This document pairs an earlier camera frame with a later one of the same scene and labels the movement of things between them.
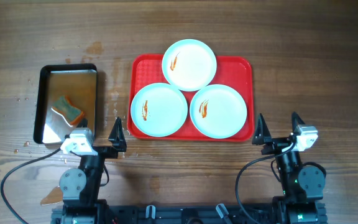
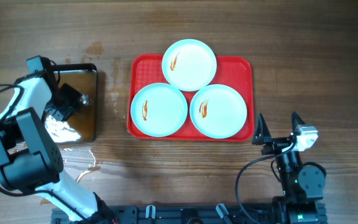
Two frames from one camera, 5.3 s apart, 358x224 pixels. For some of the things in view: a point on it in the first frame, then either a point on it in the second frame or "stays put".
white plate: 159,109 stays put
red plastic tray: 236,72 stays put
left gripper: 117,136 → 63,113
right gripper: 263,136 stays put
